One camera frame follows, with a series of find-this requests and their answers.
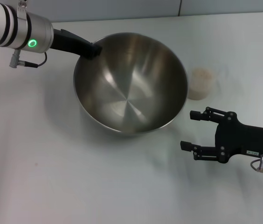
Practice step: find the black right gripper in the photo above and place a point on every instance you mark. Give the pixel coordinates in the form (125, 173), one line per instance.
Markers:
(248, 140)

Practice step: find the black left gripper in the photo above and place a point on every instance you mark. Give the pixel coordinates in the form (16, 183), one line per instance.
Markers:
(68, 43)

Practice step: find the white rice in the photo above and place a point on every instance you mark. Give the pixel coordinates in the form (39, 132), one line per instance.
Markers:
(199, 91)

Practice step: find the clear plastic measuring cup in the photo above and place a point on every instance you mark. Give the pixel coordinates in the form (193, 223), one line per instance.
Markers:
(200, 86)

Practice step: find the stainless steel mixing bowl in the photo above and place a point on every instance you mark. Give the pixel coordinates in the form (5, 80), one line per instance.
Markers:
(131, 88)

